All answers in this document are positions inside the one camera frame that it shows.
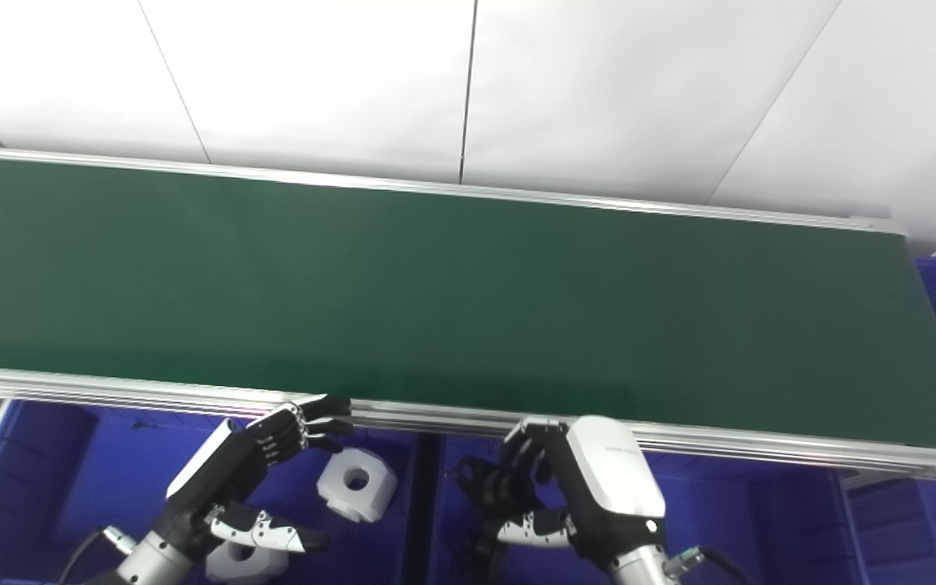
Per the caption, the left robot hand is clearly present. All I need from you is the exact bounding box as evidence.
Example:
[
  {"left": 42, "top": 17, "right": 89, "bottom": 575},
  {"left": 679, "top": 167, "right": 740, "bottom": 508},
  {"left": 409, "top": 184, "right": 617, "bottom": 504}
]
[{"left": 153, "top": 396, "right": 353, "bottom": 563}]

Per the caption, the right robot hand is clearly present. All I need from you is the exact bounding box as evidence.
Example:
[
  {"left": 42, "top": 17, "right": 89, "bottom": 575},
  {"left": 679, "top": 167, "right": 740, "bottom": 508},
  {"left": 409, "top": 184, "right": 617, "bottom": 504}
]
[{"left": 494, "top": 416, "right": 669, "bottom": 563}]

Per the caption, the white block part with hole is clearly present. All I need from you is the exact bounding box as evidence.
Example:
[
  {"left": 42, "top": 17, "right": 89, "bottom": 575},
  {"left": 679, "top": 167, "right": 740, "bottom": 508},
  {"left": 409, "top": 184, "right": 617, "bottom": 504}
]
[
  {"left": 206, "top": 540, "right": 290, "bottom": 585},
  {"left": 316, "top": 447, "right": 398, "bottom": 523}
]

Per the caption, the blue plastic bin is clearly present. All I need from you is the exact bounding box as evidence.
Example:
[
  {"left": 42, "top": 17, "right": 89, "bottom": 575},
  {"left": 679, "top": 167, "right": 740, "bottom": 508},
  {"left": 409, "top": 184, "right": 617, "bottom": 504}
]
[
  {"left": 0, "top": 398, "right": 424, "bottom": 585},
  {"left": 840, "top": 475, "right": 936, "bottom": 585},
  {"left": 426, "top": 435, "right": 871, "bottom": 585}
]

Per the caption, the green conveyor belt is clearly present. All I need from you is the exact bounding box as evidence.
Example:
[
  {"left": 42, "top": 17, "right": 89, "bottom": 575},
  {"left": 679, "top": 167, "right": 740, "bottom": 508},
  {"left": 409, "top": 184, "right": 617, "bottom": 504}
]
[
  {"left": 0, "top": 145, "right": 936, "bottom": 485},
  {"left": 0, "top": 154, "right": 936, "bottom": 453}
]

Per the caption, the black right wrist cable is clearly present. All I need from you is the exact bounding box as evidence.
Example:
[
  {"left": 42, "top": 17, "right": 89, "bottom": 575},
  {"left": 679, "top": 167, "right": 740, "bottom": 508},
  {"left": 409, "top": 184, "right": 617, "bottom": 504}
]
[{"left": 663, "top": 546, "right": 752, "bottom": 585}]

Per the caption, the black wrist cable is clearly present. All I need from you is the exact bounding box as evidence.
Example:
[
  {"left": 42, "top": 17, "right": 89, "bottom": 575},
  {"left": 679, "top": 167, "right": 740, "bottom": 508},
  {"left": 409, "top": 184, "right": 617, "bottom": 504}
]
[
  {"left": 56, "top": 526, "right": 137, "bottom": 585},
  {"left": 663, "top": 546, "right": 752, "bottom": 585}
]

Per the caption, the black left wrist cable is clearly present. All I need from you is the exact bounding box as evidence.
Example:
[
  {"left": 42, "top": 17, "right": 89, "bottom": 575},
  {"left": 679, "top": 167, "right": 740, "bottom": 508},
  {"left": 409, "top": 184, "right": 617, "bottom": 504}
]
[{"left": 56, "top": 526, "right": 137, "bottom": 585}]

